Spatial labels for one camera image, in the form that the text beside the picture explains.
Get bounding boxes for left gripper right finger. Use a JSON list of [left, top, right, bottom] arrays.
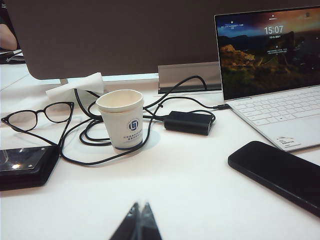
[[136, 201, 164, 240]]

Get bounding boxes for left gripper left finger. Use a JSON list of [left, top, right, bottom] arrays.
[[108, 201, 141, 240]]

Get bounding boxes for black smartphone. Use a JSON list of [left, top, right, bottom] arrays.
[[227, 140, 320, 219]]

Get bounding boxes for person forearm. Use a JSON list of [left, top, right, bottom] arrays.
[[0, 23, 20, 52]]

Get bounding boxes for white paper cup blue logo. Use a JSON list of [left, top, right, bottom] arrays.
[[98, 107, 144, 151]]

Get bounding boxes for black power adapter brick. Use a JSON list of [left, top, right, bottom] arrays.
[[163, 110, 216, 137]]

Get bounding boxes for glossy black flat box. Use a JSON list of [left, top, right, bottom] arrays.
[[0, 145, 61, 192]]

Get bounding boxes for black rimmed eyeglasses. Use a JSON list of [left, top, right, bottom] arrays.
[[0, 101, 75, 148]]

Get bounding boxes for white folded tissue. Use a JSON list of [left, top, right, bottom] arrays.
[[45, 71, 105, 97]]

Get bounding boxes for white open laptop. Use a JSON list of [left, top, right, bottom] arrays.
[[213, 4, 320, 153]]

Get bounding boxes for black laptop power cable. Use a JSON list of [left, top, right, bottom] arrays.
[[59, 88, 232, 166]]

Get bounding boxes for thin black cable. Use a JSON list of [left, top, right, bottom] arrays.
[[143, 75, 208, 111]]

